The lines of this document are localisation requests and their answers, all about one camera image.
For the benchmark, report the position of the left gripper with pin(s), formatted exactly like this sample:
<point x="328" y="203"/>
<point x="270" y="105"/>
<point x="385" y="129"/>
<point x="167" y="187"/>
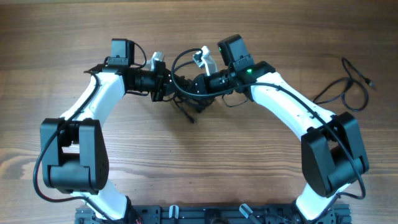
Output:
<point x="158" y="86"/>

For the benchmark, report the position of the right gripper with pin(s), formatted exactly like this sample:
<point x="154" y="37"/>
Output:
<point x="199" y="84"/>

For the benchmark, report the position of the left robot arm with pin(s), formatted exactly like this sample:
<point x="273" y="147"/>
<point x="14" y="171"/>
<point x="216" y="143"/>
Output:
<point x="73" y="163"/>

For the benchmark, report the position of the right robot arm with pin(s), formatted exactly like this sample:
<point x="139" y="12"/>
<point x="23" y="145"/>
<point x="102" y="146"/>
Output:
<point x="332" y="150"/>

